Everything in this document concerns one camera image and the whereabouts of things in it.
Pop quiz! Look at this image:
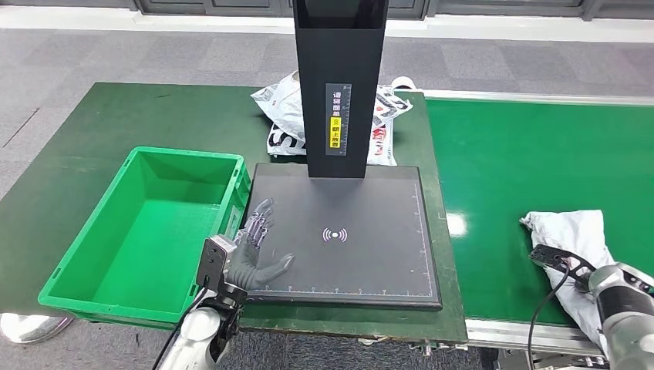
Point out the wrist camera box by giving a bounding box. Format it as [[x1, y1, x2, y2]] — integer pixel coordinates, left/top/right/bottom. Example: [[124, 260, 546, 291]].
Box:
[[528, 244, 598, 288], [196, 234, 238, 298]]

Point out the green plastic crate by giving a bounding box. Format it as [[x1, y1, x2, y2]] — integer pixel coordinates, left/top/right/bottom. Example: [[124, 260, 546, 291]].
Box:
[[38, 146, 252, 331]]

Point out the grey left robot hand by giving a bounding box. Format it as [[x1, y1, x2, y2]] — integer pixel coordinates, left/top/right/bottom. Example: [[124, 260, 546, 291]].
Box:
[[224, 197, 296, 291]]

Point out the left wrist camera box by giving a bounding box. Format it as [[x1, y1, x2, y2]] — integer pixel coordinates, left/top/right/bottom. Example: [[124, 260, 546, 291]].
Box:
[[196, 234, 238, 298]]

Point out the aluminium conveyor frame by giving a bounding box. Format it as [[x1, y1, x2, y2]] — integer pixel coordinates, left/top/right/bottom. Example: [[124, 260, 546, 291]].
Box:
[[408, 89, 654, 370]]

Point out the black inbound scanner machine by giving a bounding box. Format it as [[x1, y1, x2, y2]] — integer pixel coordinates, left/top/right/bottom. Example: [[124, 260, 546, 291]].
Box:
[[244, 0, 443, 311]]

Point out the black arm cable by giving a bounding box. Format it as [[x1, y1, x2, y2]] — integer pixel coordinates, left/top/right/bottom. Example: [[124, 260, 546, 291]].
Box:
[[150, 288, 211, 370], [526, 257, 573, 370]]

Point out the dark green work table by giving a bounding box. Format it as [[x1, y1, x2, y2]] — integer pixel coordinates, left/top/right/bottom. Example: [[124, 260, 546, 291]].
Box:
[[0, 81, 468, 344]]

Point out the plain white parcel bag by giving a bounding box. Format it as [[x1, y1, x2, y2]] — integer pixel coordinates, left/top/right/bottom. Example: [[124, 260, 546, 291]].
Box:
[[520, 209, 617, 353]]

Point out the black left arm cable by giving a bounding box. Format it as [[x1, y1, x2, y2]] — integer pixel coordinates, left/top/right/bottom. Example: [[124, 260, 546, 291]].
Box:
[[150, 288, 211, 370]]

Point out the green conveyor belt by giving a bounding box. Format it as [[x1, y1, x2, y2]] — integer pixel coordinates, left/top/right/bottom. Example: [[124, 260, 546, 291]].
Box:
[[425, 96, 654, 328]]

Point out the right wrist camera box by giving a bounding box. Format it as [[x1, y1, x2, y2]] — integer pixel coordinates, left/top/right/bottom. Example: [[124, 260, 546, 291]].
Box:
[[528, 244, 598, 288]]

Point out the white parcel bag, black-red print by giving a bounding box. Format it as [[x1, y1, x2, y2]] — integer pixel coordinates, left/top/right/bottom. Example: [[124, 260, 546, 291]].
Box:
[[250, 71, 414, 167]]

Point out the ruler label sticker, yellow patch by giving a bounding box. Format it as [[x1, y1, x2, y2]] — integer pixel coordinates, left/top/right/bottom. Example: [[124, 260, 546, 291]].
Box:
[[325, 82, 352, 156]]

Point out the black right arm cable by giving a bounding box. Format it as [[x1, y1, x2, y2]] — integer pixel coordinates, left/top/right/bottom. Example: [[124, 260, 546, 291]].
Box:
[[526, 257, 573, 370]]

